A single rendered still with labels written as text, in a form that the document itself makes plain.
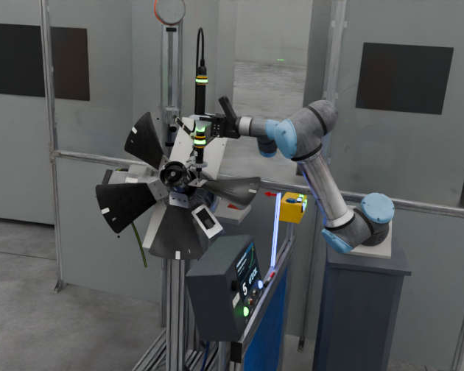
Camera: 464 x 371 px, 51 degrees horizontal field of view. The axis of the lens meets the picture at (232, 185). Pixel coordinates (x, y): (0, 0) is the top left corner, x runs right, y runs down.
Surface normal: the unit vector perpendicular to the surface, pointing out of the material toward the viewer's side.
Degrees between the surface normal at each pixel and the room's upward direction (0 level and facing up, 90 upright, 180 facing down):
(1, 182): 90
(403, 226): 90
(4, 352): 0
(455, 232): 90
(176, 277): 90
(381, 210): 42
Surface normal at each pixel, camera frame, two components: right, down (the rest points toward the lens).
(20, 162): -0.18, 0.30
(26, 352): 0.05, -0.95
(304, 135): 0.33, 0.21
